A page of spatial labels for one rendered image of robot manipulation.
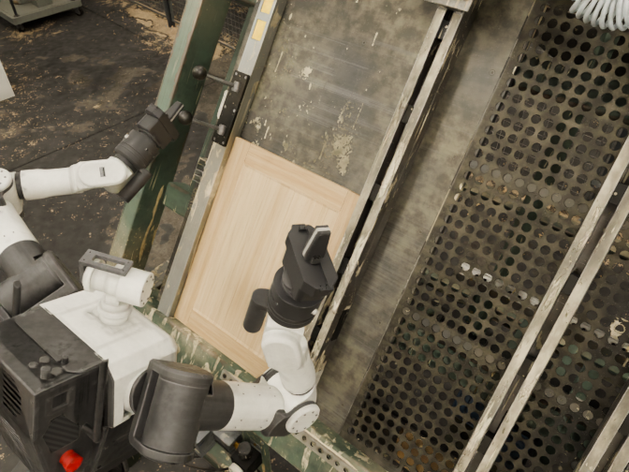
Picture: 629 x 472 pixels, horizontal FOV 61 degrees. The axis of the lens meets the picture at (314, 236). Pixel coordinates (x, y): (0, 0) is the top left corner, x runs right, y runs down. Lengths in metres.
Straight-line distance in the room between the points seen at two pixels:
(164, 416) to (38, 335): 0.27
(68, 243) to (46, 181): 2.00
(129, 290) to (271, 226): 0.52
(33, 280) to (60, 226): 2.33
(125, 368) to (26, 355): 0.16
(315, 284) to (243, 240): 0.72
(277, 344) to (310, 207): 0.52
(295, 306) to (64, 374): 0.40
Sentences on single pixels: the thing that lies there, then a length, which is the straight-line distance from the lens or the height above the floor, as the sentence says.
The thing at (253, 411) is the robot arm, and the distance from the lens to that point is 1.07.
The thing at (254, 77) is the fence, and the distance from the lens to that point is 1.49.
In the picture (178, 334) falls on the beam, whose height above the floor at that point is 0.89.
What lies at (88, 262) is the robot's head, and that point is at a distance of 1.04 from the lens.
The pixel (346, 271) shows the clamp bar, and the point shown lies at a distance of 1.25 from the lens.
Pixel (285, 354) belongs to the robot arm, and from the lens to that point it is 0.95.
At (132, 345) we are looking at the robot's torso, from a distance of 1.05.
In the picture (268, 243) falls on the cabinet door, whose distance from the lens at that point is 1.43.
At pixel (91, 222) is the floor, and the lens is 3.50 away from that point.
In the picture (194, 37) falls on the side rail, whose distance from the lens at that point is 1.65.
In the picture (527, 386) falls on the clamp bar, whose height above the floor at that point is 1.23.
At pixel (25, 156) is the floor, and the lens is 4.27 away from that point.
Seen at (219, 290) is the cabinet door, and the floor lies 1.01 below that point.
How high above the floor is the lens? 2.16
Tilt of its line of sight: 43 degrees down
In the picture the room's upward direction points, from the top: straight up
